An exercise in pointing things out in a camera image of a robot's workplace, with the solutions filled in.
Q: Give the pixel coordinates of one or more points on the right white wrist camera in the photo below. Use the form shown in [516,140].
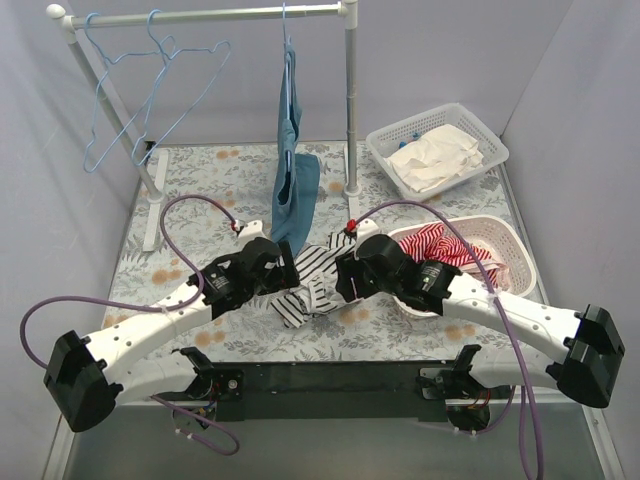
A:
[364,229]

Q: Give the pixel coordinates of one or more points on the white plastic laundry basket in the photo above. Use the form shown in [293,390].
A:
[499,238]

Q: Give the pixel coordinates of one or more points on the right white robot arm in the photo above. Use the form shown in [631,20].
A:
[577,353]

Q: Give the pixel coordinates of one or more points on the floral table cloth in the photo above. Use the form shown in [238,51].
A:
[212,184]

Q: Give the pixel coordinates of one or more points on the blue hanging garment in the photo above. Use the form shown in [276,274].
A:
[297,179]

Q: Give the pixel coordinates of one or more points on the red white striped garment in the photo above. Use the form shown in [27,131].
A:
[435,242]

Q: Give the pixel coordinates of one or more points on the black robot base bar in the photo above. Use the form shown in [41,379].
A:
[428,391]

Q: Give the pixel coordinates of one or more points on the blue hanger holding garment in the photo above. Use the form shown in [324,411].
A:
[286,38]

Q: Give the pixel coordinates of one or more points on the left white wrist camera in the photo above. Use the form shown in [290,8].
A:
[249,230]

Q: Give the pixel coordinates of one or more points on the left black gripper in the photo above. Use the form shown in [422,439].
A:
[289,265]

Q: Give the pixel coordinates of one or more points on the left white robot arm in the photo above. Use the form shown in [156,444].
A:
[89,376]

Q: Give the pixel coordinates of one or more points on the cream white cloth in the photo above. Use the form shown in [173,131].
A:
[436,158]

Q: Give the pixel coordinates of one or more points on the small blue object in basket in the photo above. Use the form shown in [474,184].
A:
[403,145]

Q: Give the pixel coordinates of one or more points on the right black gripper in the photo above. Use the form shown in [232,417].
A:
[344,278]

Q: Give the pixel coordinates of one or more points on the grey white clothes rack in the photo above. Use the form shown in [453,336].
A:
[348,10]

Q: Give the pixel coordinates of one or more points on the white basket at back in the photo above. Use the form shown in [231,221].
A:
[384,142]

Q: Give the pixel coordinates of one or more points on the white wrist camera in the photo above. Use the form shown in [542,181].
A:
[364,229]
[249,230]

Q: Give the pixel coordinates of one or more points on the black white striped tank top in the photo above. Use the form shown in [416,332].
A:
[316,294]

